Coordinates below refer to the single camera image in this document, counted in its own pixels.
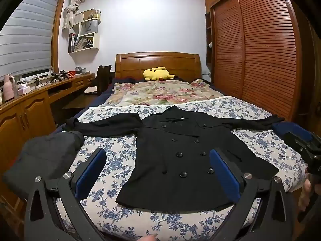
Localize wooden window frame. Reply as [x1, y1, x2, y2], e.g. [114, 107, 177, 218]
[50, 0, 67, 74]

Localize black button coat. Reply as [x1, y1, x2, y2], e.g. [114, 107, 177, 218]
[63, 106, 285, 212]

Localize navy folded cloth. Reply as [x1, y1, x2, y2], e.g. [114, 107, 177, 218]
[272, 121, 313, 141]

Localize dark grey folded clothes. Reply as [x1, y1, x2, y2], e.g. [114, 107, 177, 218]
[2, 130, 85, 201]

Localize wooden louvered wardrobe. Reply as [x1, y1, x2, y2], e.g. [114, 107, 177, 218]
[204, 0, 321, 131]

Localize white wall shelf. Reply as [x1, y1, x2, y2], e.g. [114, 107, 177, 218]
[68, 9, 102, 54]

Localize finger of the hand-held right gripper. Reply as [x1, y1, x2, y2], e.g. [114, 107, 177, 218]
[283, 131, 314, 154]

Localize wooden desk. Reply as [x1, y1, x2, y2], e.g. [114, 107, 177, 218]
[0, 73, 97, 181]

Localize person's right hand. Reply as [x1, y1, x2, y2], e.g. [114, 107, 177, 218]
[302, 178, 314, 212]

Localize white paper bag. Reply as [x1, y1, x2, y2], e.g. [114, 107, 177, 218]
[79, 20, 98, 37]

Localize yellow plush toy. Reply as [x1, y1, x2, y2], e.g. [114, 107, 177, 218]
[143, 66, 176, 81]

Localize pink floral quilt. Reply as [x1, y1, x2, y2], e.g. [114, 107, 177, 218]
[103, 79, 223, 107]

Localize wooden bed headboard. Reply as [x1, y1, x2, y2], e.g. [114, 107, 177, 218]
[115, 52, 202, 81]

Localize dark wooden chair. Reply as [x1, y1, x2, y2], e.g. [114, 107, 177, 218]
[85, 65, 112, 96]

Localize white tissue box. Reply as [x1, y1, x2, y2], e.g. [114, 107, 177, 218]
[17, 84, 32, 95]

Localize pink vase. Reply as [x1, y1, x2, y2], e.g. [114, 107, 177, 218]
[3, 74, 16, 102]

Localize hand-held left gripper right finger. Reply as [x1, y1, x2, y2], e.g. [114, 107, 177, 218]
[209, 149, 299, 241]

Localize grey window blind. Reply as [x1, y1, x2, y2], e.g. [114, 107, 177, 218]
[0, 0, 62, 77]

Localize tied beige curtain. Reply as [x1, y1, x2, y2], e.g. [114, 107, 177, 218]
[62, 0, 86, 30]

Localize blue floral bed sheet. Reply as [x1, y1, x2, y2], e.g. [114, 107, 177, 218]
[54, 97, 308, 241]

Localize black gadget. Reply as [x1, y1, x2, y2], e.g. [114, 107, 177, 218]
[51, 71, 69, 82]

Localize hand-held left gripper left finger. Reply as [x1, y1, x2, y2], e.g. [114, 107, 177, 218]
[24, 148, 108, 241]

